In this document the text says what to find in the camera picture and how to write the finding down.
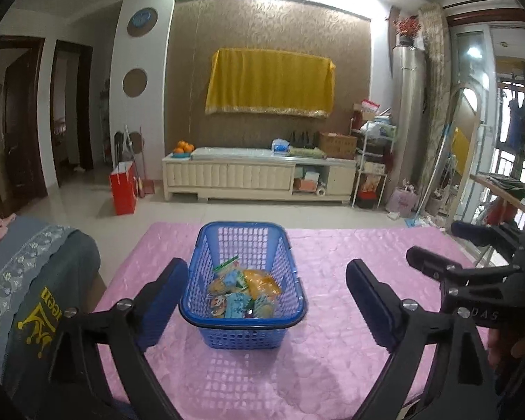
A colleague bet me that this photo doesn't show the silver standing air conditioner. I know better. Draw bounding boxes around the silver standing air conditioner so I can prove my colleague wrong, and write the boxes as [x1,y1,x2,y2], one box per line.
[384,45,426,199]

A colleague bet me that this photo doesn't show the cream television cabinet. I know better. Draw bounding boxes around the cream television cabinet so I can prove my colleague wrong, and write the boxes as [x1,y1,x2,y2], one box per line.
[162,147,356,204]

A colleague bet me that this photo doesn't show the blue plastic basket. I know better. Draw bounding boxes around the blue plastic basket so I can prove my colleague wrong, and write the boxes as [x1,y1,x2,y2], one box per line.
[180,221,307,350]

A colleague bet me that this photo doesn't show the grey chair cover with crown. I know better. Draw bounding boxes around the grey chair cover with crown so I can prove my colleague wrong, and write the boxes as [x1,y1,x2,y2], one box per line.
[0,216,100,416]

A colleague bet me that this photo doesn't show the red flower vase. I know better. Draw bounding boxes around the red flower vase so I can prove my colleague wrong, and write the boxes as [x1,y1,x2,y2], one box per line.
[393,15,421,47]

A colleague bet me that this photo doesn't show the cracker packet green ends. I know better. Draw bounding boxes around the cracker packet green ends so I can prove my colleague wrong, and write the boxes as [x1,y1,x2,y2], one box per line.
[213,255,240,278]

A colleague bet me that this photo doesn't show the patterned curtain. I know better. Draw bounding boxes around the patterned curtain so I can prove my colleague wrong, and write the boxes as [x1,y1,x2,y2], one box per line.
[418,3,452,196]

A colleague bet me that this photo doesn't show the orange cartoon snack bag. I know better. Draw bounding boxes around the orange cartoon snack bag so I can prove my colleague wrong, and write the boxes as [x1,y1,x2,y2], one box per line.
[209,295,226,317]

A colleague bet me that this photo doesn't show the small blue cake packet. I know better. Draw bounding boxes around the small blue cake packet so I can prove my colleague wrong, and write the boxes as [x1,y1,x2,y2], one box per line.
[208,269,247,296]

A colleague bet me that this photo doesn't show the plate of oranges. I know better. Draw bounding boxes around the plate of oranges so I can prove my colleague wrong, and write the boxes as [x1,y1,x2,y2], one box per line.
[171,140,195,158]

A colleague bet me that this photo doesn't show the red paper bag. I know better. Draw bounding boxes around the red paper bag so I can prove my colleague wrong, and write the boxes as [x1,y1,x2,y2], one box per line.
[110,161,136,215]

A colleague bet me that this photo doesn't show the person right hand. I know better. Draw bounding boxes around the person right hand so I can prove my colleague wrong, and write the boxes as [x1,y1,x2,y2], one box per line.
[488,329,525,369]

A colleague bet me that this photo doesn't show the light blue striped bag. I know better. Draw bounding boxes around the light blue striped bag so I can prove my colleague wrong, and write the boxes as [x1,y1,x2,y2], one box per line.
[253,295,276,320]
[225,292,253,319]

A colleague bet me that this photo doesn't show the wooden drying rack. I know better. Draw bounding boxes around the wooden drying rack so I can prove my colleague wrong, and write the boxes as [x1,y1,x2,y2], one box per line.
[469,173,525,226]

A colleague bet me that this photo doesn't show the green folded cloth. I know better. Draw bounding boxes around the green folded cloth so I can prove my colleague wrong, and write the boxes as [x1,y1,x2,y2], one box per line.
[288,146,327,159]

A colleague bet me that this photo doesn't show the cardboard box on cabinet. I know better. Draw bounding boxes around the cardboard box on cabinet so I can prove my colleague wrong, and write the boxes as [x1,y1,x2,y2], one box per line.
[317,132,357,159]

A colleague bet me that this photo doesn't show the yellow cloth over television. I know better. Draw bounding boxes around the yellow cloth over television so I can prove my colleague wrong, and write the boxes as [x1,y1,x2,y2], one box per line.
[205,48,336,119]

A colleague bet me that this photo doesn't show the pink shopping bag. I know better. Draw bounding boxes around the pink shopping bag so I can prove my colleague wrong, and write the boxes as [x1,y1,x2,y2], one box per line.
[385,180,418,218]

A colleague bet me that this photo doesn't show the orange snack packet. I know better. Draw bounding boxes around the orange snack packet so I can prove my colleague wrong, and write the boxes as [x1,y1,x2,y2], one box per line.
[243,269,281,300]

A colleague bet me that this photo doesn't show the white metal shelf rack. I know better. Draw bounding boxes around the white metal shelf rack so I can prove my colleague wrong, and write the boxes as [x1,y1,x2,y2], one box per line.
[350,108,397,209]

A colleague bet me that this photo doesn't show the blue tissue pack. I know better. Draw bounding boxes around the blue tissue pack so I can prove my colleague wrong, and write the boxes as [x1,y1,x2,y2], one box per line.
[271,139,290,155]

